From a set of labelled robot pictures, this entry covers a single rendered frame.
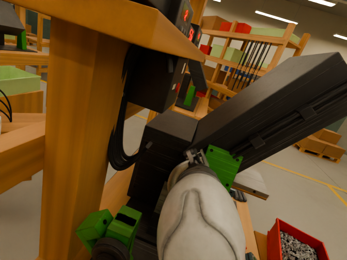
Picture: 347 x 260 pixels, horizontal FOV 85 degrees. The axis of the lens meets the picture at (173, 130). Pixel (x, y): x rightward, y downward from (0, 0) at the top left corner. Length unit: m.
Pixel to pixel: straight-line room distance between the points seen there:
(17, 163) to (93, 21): 0.31
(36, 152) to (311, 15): 10.26
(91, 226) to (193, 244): 0.30
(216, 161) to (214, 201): 0.42
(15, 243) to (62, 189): 1.40
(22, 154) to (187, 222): 0.35
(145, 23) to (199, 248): 0.23
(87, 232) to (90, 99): 0.27
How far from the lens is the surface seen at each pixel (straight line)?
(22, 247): 1.87
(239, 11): 9.80
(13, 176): 0.47
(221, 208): 0.23
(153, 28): 0.23
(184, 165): 0.61
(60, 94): 0.42
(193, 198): 0.23
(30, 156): 0.48
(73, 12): 0.28
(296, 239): 1.22
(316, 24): 10.41
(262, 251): 1.13
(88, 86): 0.38
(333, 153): 7.20
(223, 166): 0.65
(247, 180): 0.85
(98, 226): 0.46
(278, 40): 3.22
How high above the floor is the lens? 1.51
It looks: 21 degrees down
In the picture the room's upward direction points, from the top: 18 degrees clockwise
